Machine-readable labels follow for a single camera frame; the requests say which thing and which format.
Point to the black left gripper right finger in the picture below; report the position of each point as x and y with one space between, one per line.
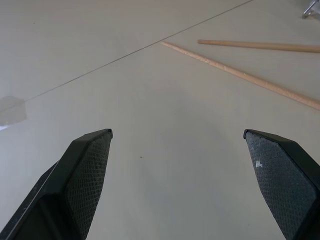
282 175

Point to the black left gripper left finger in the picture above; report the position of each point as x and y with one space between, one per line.
75 180

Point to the wooden chopstick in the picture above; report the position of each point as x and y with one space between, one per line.
260 45
240 73

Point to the silver metal utensil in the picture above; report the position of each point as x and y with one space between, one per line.
312 9

